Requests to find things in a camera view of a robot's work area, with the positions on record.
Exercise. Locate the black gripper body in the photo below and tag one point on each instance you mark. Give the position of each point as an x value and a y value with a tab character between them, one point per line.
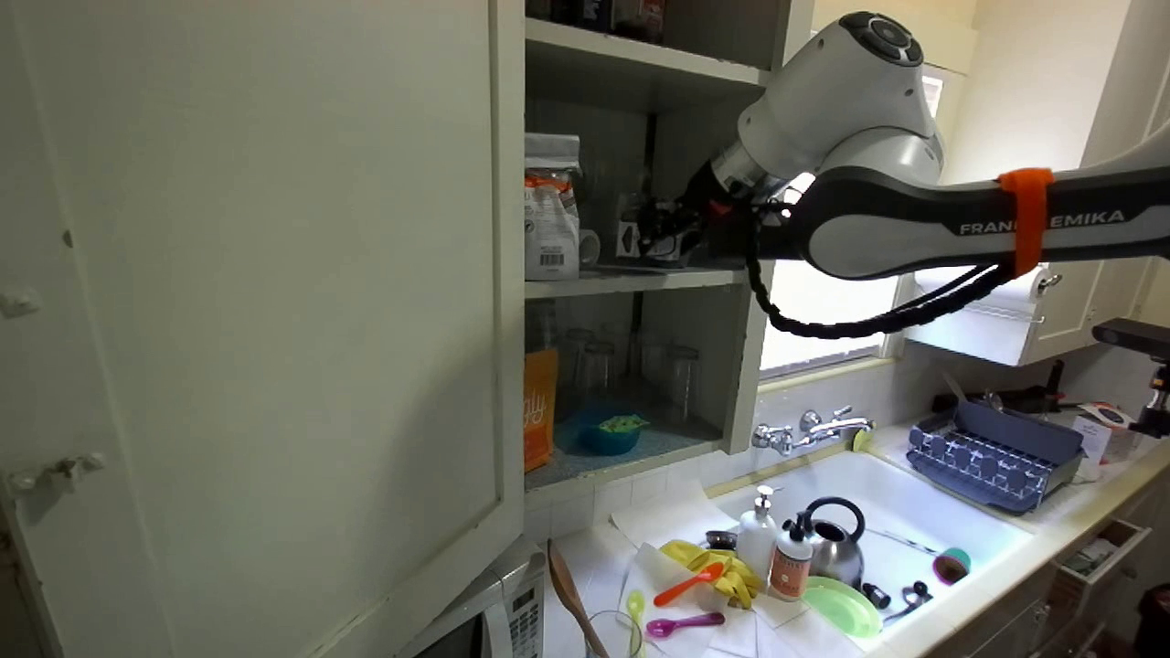
707	212

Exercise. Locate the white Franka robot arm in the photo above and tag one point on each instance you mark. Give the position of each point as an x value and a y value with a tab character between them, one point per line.
852	122

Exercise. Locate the food box on shelf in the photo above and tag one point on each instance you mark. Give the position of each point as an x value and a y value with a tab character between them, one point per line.
549	206

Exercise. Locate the white cabinet door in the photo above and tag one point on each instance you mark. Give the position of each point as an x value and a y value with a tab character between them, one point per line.
269	304

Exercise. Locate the white base cabinet with drawers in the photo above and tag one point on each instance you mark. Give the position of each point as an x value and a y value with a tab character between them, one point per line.
1084	572

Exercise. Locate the white cabinet latch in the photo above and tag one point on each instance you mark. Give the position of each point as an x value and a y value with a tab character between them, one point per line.
16	303

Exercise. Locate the clear drinking glass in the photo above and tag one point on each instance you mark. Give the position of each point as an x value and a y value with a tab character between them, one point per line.
585	362
677	377

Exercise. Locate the green item in bowl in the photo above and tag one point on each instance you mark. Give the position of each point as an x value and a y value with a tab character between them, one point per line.
621	427

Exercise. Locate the blue bowl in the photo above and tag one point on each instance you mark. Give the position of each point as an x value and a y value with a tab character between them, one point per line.
598	440

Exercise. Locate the chrome sink faucet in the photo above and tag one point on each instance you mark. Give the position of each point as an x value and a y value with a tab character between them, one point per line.
808	428

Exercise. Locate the yellow toy item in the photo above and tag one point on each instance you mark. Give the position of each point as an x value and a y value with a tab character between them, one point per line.
719	572

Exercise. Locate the orange plastic spoon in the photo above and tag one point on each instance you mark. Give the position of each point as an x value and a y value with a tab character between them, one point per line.
690	588

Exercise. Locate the yellow-green plastic spoon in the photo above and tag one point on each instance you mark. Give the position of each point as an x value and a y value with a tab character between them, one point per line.
634	608

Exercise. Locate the white sink basin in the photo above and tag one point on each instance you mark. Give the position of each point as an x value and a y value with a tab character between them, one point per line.
926	515

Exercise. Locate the blue dish rack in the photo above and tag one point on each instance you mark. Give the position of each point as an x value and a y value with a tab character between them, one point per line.
992	455

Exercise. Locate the purple plastic spoon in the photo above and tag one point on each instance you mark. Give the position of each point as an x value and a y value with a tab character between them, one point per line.
681	628

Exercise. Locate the green plastic plate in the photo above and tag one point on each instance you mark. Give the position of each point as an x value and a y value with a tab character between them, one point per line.
841	606

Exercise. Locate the white microwave oven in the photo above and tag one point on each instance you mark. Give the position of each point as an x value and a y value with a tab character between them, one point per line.
496	622

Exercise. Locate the small black sink item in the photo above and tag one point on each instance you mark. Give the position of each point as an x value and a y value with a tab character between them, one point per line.
916	593
875	599

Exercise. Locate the red green sponge ball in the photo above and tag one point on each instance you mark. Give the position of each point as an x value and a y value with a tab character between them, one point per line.
952	563

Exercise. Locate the small white box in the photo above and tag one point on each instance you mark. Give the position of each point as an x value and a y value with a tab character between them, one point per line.
1103	428

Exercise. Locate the white cupboard with latches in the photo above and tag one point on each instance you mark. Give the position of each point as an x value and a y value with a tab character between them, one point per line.
49	389

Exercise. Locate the white wall cabinet with shelves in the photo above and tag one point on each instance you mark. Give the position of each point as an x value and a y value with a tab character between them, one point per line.
643	77

